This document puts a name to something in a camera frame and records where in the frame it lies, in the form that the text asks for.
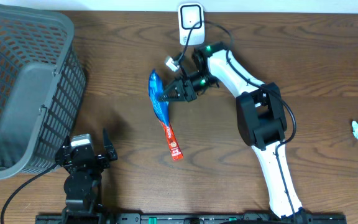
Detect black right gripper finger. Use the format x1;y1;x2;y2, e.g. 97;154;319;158
163;78;183;92
157;90;186;102

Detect blue Oreo cookie pack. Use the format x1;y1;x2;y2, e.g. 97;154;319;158
148;70;170;126

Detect red Nescafe stick sachet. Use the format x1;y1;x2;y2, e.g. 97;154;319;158
160;121;183;161

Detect white barcode scanner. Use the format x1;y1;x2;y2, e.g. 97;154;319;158
178;2;205;46

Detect grey plastic mesh basket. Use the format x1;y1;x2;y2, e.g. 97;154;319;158
0;4;86;180

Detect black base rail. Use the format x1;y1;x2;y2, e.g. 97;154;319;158
35;212;347;224

